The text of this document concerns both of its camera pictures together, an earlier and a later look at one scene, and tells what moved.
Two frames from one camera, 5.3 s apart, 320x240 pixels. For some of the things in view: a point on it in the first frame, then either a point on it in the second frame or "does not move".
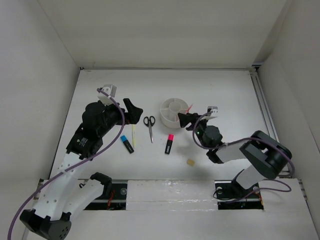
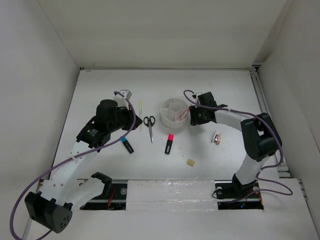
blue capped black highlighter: x=124 y=139 does not move
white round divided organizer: x=170 y=109 does not move
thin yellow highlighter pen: x=134 y=132 → x=140 y=113
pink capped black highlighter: x=170 y=138 does not move
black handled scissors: x=149 y=123 does not move
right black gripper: x=185 y=119 → x=194 y=119
